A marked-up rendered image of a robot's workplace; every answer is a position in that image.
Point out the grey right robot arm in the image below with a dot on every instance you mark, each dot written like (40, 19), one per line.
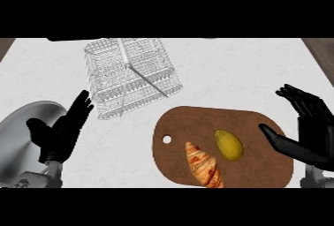
(316, 178)

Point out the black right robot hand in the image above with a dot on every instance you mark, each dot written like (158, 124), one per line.
(313, 132)

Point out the yellow lemon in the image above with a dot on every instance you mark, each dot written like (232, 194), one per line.
(227, 145)

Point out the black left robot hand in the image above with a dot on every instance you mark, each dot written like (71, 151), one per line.
(65, 129)

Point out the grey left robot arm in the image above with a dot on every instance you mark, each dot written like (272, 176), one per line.
(50, 175)

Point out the grey metal bowl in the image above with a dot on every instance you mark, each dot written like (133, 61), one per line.
(20, 141)

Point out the brown wooden cutting board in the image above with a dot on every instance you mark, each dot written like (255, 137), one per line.
(260, 159)

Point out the golden croissant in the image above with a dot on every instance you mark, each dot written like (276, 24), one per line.
(202, 167)

